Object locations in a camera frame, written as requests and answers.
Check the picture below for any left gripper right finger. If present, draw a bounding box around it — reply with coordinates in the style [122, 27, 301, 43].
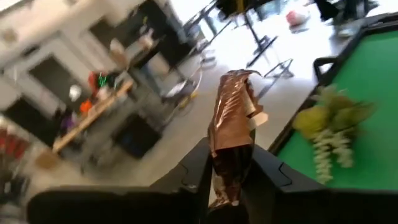
[242, 144, 324, 224]

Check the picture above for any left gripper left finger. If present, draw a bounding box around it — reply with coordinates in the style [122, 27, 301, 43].
[150, 137, 214, 224]

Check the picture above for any brown PayDay candy bar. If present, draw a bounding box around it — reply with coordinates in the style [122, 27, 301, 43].
[207, 68, 269, 209]

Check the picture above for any small potted green plant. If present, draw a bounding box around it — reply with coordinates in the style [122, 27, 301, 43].
[292, 84, 376, 185]

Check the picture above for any black tripod stand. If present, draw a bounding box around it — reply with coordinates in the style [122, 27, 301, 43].
[257, 58, 295, 98]

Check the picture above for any long wooden workbench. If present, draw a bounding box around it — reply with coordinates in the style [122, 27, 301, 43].
[52, 79, 135, 154]

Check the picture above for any white round lamp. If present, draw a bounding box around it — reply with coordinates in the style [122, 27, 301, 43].
[68, 84, 82, 102]

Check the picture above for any white bag red bullseye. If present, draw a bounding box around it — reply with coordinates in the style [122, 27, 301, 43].
[285, 9, 311, 28]

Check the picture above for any person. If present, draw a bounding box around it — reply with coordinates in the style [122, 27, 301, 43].
[313, 0, 379, 23]

